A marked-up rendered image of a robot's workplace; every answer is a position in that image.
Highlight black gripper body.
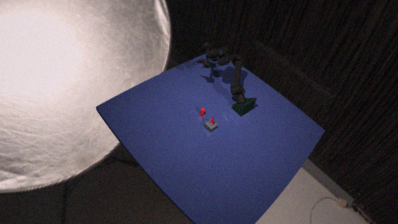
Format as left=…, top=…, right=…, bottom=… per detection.
left=203, top=42, right=216, bottom=68

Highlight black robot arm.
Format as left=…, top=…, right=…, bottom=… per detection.
left=210, top=46, right=247, bottom=104

